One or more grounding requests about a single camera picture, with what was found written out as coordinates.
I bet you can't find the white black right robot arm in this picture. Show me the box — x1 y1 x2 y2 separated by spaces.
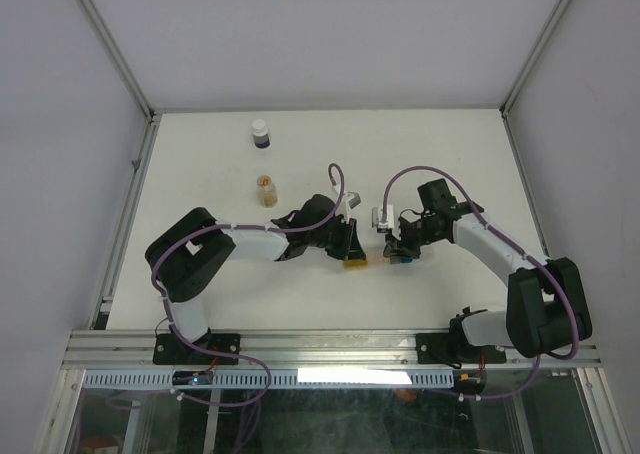
373 178 592 361

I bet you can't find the white slotted cable duct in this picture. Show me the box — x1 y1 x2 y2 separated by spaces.
84 368 454 391

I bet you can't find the aluminium mounting rail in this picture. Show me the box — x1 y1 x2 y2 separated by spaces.
62 327 599 373

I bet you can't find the aluminium cage frame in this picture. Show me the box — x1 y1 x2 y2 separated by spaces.
29 0 640 454

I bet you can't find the white-capped dark pill bottle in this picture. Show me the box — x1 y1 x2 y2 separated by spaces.
251 119 271 149

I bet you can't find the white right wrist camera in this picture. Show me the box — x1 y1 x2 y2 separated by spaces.
371 204 396 234

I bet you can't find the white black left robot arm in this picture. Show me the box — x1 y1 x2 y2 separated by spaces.
144 192 366 365

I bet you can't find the clear glass pill bottle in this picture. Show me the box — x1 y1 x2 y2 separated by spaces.
257 179 278 208

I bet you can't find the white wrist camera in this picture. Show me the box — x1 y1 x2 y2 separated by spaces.
371 204 396 234
330 185 361 223

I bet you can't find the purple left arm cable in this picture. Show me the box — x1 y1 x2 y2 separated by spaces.
74 162 349 454

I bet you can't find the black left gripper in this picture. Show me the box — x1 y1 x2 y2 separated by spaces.
308 216 366 262

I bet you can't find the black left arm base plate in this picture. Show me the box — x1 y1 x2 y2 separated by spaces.
152 331 242 366

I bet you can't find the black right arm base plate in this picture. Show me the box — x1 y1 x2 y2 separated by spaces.
415 332 507 369

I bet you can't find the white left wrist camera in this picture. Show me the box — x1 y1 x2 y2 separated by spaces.
330 185 361 223

